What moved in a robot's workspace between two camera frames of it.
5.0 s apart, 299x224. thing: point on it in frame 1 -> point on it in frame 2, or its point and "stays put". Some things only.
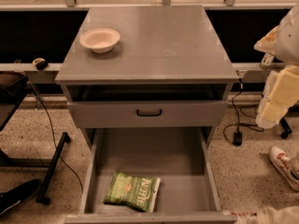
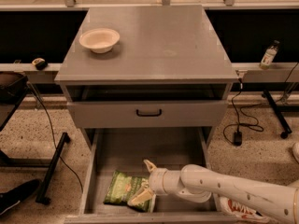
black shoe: [17, 194] stays put
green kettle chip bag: [138, 191] stays put
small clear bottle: [266, 60] stays put
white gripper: [288, 39] -> [156, 179]
